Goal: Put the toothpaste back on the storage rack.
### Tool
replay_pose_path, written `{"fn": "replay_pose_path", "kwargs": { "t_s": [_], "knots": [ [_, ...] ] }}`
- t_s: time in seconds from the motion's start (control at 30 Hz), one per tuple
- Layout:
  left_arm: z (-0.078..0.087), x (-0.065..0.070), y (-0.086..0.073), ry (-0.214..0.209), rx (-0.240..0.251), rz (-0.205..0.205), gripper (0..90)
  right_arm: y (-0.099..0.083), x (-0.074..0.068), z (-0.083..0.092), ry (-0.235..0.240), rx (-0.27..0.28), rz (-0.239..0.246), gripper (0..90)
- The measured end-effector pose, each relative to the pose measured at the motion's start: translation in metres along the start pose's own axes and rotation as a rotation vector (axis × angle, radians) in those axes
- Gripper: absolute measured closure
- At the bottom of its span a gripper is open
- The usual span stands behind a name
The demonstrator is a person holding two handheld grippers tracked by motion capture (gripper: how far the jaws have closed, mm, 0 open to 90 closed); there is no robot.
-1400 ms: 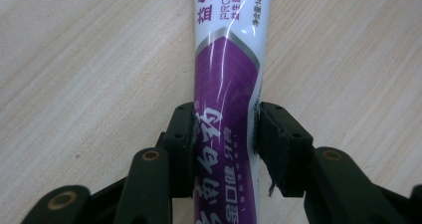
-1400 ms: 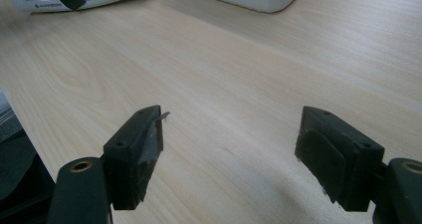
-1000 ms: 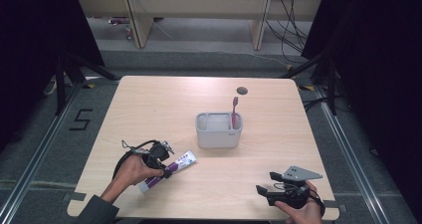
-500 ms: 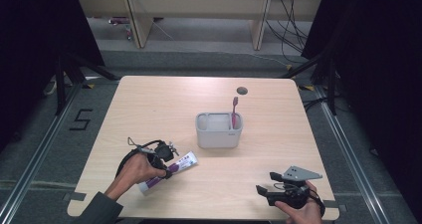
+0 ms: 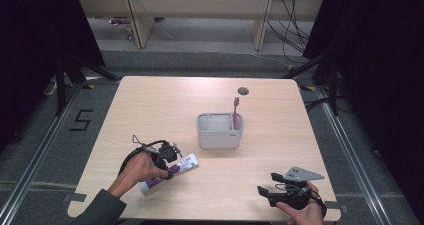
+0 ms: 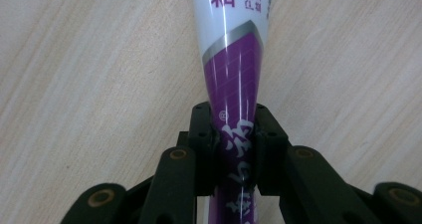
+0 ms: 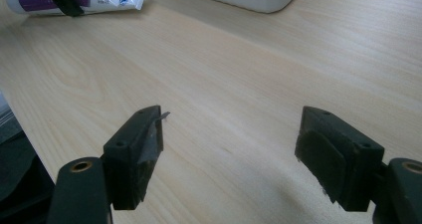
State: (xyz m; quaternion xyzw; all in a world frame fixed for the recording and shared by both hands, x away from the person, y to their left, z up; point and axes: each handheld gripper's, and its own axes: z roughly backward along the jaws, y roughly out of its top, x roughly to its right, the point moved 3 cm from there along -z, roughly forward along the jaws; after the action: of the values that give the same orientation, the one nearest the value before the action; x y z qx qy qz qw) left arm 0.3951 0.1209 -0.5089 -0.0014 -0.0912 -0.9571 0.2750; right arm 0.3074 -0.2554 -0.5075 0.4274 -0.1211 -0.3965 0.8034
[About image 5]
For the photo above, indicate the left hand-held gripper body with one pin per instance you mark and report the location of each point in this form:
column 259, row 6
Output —
column 167, row 151

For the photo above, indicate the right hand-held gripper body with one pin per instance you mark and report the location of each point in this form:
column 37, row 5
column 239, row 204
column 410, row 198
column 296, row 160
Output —
column 293, row 193

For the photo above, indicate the purple and white toothpaste tube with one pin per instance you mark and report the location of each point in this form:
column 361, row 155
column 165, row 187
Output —
column 186, row 163

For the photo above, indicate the grey toothbrush holder box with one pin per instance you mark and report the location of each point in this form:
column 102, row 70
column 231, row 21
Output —
column 218, row 138

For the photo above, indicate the pink and grey toothbrush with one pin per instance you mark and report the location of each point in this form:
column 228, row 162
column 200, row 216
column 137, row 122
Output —
column 235, row 115

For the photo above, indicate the person's left hand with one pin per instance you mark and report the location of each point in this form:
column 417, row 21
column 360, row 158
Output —
column 140, row 170

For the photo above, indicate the person's right hand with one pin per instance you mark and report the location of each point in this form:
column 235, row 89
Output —
column 308, row 215

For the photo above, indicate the black metal stand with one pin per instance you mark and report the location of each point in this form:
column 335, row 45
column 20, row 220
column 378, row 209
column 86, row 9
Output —
column 333, row 85
column 61, row 85

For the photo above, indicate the light wooden desk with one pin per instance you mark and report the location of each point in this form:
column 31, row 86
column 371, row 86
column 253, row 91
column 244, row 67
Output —
column 200, row 5

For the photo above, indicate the silver floor rail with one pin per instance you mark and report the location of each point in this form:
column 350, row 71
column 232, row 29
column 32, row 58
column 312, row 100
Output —
column 36, row 151
column 353, row 158

